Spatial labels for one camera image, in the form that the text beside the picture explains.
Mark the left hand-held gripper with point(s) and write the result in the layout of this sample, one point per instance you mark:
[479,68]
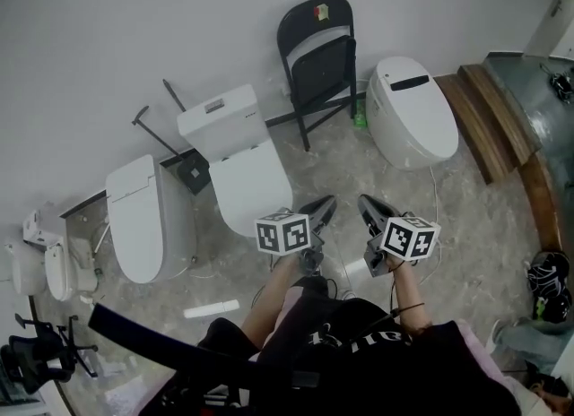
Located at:
[282,235]

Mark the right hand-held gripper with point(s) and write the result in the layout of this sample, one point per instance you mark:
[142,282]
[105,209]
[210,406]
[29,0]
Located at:
[408,239]

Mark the black folding chair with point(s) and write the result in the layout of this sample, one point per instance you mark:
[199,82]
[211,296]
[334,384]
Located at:
[323,69]

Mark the person's left forearm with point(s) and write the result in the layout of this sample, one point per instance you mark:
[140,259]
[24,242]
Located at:
[269,306]

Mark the person's right forearm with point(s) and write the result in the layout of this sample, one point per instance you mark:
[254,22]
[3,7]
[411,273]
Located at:
[410,297]

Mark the black office chair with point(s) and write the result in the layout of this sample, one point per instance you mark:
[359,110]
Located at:
[40,356]

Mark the white toilet with square tank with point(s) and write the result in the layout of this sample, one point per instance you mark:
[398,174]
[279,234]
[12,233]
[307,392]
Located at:
[251,181]

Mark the oval white toilet black strip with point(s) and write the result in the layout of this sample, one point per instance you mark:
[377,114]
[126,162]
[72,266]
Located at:
[412,123]

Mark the green packet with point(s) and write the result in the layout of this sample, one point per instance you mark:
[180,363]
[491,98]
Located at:
[360,114]

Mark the wooden steps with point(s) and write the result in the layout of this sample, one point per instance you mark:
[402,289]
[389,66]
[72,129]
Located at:
[484,123]

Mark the person's black shirt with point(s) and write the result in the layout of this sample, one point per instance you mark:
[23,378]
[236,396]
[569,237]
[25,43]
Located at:
[359,360]

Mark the wood-edged raised platform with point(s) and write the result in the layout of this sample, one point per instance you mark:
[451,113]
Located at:
[547,136]

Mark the long white smart toilet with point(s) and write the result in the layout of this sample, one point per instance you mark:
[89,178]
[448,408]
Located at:
[134,226]

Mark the black broom stick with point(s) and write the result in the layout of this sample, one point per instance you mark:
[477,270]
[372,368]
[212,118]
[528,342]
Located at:
[174,95]

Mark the black curved bar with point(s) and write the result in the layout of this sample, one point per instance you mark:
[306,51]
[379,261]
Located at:
[179,351]

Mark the yellow sticky note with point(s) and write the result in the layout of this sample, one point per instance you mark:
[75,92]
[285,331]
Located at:
[323,11]

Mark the white stick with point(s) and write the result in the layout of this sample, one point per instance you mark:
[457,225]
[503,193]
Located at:
[101,239]

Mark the white door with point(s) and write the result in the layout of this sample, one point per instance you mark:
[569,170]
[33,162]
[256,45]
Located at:
[553,15]

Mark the small white toilet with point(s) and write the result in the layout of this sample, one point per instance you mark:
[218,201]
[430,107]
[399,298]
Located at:
[58,271]

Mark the white rounded toilet lid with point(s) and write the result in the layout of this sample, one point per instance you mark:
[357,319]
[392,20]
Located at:
[27,271]

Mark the white wall valve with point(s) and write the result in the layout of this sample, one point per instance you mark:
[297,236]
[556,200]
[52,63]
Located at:
[284,91]

